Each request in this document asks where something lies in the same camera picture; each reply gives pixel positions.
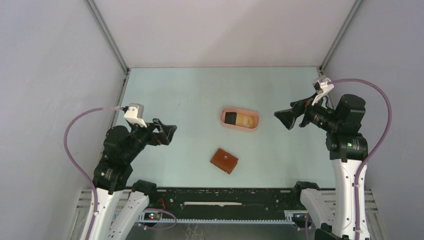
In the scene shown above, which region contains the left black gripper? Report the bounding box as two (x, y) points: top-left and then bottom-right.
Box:
(124, 116), (177, 161)

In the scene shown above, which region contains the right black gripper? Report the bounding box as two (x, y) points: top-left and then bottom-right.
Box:
(274, 91), (341, 132)

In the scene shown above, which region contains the pink oval tray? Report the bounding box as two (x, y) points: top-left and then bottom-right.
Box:
(220, 106), (260, 132)

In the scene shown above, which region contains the brown leather card holder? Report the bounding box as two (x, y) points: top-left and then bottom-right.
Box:
(210, 148), (239, 175)

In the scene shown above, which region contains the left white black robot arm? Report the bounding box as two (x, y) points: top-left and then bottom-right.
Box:
(81, 118), (178, 240)

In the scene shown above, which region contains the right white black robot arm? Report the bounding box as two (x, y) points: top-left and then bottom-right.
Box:
(274, 94), (371, 240)

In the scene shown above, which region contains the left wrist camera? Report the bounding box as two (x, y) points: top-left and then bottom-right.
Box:
(124, 103), (147, 128)

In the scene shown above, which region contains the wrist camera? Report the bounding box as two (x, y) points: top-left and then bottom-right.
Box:
(311, 75), (334, 106)
(124, 103), (147, 128)

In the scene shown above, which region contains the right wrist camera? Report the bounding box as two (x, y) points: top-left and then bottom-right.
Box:
(311, 75), (334, 106)

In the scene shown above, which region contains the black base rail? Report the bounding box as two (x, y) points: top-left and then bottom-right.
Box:
(151, 187), (306, 221)

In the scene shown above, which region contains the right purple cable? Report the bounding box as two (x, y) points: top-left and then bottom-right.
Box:
(327, 78), (393, 240)

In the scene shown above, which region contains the aluminium frame rail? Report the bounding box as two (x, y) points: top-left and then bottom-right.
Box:
(84, 0), (130, 75)

